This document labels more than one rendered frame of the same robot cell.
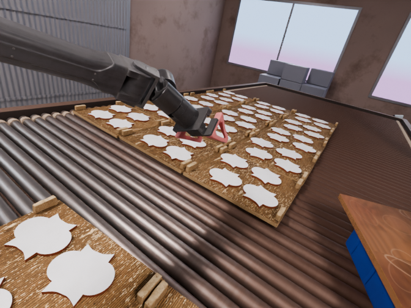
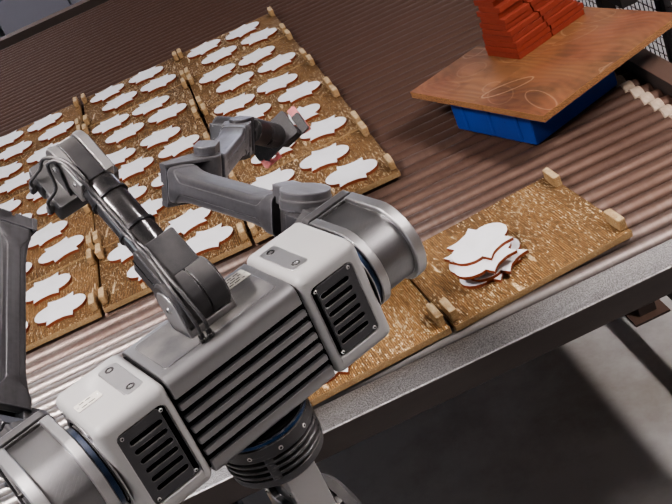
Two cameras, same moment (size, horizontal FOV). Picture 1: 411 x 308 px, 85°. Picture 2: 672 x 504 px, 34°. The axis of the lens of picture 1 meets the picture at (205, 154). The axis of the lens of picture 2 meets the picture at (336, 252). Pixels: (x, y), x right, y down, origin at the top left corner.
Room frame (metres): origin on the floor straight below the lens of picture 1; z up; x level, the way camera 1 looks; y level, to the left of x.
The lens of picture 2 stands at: (-1.45, 1.28, 2.18)
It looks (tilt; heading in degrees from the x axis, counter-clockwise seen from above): 29 degrees down; 328
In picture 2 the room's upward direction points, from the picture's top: 24 degrees counter-clockwise
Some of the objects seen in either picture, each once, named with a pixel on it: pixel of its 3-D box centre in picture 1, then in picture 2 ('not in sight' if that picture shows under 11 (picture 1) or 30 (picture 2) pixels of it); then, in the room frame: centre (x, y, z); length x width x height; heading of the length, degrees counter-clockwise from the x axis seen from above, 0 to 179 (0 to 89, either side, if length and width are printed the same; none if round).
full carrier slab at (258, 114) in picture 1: (255, 112); (138, 119); (1.96, -0.36, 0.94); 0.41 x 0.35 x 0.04; 61
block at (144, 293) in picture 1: (149, 288); not in sight; (0.29, 0.06, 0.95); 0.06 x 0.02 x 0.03; 154
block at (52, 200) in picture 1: (44, 203); not in sight; (0.46, 0.41, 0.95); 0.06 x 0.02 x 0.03; 154
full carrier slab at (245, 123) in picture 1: (236, 118); (147, 153); (1.66, -0.18, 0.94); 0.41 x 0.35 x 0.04; 61
